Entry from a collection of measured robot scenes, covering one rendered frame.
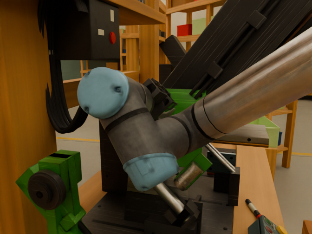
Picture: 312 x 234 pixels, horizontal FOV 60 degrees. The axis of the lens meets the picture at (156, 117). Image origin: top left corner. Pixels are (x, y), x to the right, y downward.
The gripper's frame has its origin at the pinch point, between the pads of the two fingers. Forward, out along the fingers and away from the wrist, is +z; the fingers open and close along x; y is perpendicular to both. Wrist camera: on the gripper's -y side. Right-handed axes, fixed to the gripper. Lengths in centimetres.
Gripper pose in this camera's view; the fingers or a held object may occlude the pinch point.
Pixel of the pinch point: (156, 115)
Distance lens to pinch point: 72.4
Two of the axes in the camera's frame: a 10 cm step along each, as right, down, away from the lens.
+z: 2.8, 0.5, 9.6
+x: -6.2, -7.5, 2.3
